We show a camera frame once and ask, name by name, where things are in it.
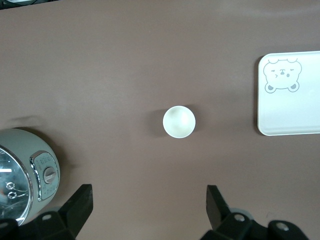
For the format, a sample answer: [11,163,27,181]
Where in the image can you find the white IKEA cup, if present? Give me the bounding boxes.
[162,105,197,139]

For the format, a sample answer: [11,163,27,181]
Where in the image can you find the grey electric cooking pot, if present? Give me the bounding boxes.
[0,127,61,227]

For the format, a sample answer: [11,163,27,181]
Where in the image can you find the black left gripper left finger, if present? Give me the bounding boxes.
[18,184,94,240]

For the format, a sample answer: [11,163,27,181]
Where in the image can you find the beige bear print tray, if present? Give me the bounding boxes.
[257,50,320,137]

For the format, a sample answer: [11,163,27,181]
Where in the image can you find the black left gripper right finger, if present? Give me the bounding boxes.
[202,184,266,240]

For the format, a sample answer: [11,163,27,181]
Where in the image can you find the glass pot lid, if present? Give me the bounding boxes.
[0,144,34,224]

